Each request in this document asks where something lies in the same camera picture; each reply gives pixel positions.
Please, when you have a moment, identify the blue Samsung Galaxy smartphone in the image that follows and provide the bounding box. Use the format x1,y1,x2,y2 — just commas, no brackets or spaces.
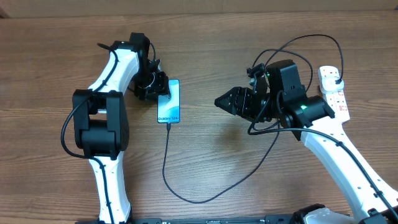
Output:
157,80,180,123

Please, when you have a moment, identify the black charger cable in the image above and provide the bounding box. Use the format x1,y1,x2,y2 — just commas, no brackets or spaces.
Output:
161,34,345,205

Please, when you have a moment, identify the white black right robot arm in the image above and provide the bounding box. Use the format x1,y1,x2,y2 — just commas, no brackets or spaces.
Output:
215,60,397,223

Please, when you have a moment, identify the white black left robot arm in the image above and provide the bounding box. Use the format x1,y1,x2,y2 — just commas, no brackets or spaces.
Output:
66,32,171,223

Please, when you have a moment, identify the white charger plug adapter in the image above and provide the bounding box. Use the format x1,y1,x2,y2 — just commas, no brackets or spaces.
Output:
320,77,345,94

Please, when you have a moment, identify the white power strip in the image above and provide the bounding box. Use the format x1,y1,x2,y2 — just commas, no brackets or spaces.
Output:
318,65,350,123

